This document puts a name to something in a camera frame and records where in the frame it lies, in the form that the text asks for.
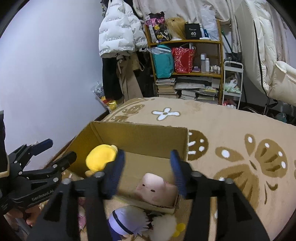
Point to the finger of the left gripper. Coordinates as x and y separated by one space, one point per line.
62 163
25 152

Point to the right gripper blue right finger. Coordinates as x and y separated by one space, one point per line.
236 220

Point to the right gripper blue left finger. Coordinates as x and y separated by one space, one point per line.
59 218

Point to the yellow plush toy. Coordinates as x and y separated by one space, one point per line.
99 157

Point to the purple haired plush doll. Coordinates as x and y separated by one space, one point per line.
128 220

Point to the white fluffy pompom toy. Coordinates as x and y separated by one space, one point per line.
165 227

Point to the pink pig squishy plush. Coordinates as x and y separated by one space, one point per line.
154 190

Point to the person's left hand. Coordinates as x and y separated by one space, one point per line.
31 214

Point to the beige patterned carpet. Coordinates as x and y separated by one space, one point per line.
257 152

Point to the bag of toys on floor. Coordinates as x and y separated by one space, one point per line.
98 91

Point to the cardboard box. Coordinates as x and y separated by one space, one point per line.
147 150

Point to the black hanging garment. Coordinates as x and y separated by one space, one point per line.
111 85

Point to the beige trousers hanging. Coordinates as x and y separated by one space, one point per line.
126 65

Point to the stack of books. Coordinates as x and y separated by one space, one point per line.
166 88

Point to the white trolley cart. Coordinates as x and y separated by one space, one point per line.
232 84

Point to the white puffer jacket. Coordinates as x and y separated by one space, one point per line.
120 32

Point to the teal bag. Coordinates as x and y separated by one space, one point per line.
163 61

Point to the wooden shelf unit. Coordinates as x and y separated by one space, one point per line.
196 57

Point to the red patterned bag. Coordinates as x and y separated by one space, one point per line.
183 59

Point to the anime print bag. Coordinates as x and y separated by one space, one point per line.
157 27

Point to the blonde wig head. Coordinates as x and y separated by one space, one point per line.
176 28

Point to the black box with 40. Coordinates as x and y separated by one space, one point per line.
192 31

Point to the white plastic bag on shelf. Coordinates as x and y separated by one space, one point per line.
209 23

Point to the white reclining chair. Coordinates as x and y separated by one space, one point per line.
265 51

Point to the floral curtain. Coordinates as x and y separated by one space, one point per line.
191 12

